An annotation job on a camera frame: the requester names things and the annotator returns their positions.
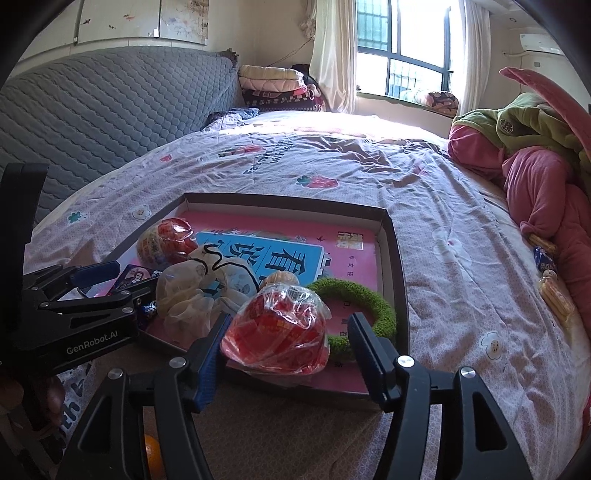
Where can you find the dark snack packet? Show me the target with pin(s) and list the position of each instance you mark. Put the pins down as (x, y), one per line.
(134, 277)

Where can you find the pink quilt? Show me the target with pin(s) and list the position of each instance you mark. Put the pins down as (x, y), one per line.
(545, 194)

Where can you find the person's left hand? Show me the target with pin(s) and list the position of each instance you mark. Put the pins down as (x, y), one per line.
(48, 394)

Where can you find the patterned blanket on windowsill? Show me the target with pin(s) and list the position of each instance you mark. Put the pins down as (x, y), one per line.
(442, 100)

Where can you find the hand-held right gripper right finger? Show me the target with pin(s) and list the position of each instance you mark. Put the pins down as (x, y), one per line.
(369, 360)

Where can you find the small dark wrapped candy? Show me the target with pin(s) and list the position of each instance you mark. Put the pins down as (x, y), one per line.
(148, 310)

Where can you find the brown printed cardboard sheet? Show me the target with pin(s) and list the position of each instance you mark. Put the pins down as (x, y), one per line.
(286, 429)

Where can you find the small yellow snack packet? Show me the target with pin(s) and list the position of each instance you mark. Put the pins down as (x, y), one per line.
(540, 241)

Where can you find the window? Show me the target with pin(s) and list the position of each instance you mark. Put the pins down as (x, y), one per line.
(415, 37)

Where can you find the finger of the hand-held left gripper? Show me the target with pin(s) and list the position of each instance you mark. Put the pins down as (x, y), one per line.
(120, 297)
(92, 273)

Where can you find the dark cardboard box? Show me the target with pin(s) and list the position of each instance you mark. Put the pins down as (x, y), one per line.
(392, 277)

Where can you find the pink book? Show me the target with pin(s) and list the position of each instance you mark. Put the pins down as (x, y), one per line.
(351, 258)

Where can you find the white air conditioner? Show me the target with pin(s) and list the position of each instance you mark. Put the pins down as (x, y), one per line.
(540, 44)

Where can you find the cream folded blanket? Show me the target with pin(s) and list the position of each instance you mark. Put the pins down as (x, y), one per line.
(270, 74)

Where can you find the dark blue cloth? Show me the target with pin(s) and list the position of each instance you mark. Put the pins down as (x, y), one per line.
(233, 115)

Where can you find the long yellow snack packet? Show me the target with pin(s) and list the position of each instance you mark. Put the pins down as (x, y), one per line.
(556, 295)

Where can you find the green blanket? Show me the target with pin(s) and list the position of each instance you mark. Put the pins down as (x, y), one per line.
(540, 120)

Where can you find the dark patterned folded blanket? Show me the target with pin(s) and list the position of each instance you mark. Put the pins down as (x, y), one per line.
(281, 100)

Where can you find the grey quilted headboard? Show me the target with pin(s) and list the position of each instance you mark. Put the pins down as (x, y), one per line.
(101, 115)

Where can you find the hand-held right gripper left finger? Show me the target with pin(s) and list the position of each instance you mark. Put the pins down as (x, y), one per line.
(210, 364)

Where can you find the red white toy egg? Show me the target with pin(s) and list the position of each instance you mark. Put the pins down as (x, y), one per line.
(166, 242)

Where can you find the blue snack packet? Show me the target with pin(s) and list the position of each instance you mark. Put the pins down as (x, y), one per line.
(545, 261)

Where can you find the cream curtain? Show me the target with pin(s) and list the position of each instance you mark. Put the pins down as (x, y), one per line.
(475, 55)
(332, 55)

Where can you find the white printed plastic bag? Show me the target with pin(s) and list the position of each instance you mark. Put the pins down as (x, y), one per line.
(69, 406)

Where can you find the red snack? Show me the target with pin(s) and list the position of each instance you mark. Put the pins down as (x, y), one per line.
(272, 332)

